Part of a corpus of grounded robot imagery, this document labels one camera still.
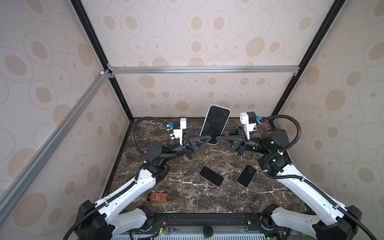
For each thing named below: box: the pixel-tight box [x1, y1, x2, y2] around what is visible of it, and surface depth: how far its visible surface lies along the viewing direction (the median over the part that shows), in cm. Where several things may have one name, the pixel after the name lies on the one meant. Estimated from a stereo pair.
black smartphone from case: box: [200, 105, 230, 144], surface depth 51 cm
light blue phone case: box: [200, 104, 231, 146], surface depth 51 cm
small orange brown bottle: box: [147, 192, 168, 202], surface depth 80 cm
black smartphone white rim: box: [236, 164, 258, 189], surface depth 89 cm
